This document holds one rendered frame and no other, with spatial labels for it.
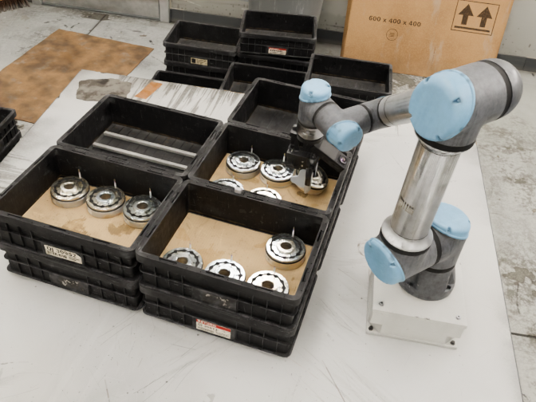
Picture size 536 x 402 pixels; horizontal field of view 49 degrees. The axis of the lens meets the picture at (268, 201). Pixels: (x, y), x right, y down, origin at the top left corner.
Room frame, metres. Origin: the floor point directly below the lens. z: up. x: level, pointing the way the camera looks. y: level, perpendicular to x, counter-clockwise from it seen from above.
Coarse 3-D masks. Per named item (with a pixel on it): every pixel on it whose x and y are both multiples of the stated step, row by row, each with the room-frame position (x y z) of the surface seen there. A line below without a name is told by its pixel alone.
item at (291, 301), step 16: (176, 192) 1.15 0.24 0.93; (224, 192) 1.17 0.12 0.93; (288, 208) 1.13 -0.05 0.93; (144, 240) 0.97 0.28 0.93; (320, 240) 1.02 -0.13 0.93; (144, 256) 0.92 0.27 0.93; (176, 272) 0.90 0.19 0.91; (192, 272) 0.89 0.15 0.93; (208, 272) 0.89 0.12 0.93; (304, 272) 0.91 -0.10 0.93; (240, 288) 0.86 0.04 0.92; (256, 288) 0.86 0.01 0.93; (304, 288) 0.87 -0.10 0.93; (288, 304) 0.83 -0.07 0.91
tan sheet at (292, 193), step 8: (224, 160) 1.44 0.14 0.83; (224, 168) 1.40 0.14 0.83; (216, 176) 1.36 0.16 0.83; (224, 176) 1.36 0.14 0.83; (256, 176) 1.37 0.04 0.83; (248, 184) 1.33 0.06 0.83; (256, 184) 1.34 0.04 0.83; (264, 184) 1.34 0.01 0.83; (328, 184) 1.37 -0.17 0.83; (280, 192) 1.31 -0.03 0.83; (288, 192) 1.31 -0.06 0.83; (296, 192) 1.32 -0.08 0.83; (328, 192) 1.33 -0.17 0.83; (288, 200) 1.28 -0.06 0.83; (296, 200) 1.28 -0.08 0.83; (304, 200) 1.28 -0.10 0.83; (312, 200) 1.29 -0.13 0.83; (320, 200) 1.29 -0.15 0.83; (328, 200) 1.29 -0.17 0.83; (320, 208) 1.26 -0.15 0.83
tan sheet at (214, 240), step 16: (192, 224) 1.14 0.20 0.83; (208, 224) 1.15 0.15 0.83; (224, 224) 1.15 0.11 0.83; (176, 240) 1.08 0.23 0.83; (192, 240) 1.08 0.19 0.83; (208, 240) 1.09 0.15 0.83; (224, 240) 1.09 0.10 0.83; (240, 240) 1.10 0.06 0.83; (256, 240) 1.10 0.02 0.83; (160, 256) 1.02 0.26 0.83; (208, 256) 1.03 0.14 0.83; (224, 256) 1.04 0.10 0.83; (240, 256) 1.04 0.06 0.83; (256, 256) 1.05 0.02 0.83; (256, 272) 0.99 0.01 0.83; (288, 272) 1.00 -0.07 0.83
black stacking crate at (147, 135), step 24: (96, 120) 1.50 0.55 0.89; (120, 120) 1.58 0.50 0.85; (144, 120) 1.56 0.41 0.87; (168, 120) 1.54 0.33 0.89; (192, 120) 1.52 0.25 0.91; (72, 144) 1.37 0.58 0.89; (120, 144) 1.47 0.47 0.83; (168, 144) 1.50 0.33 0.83; (192, 144) 1.51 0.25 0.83; (168, 168) 1.38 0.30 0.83
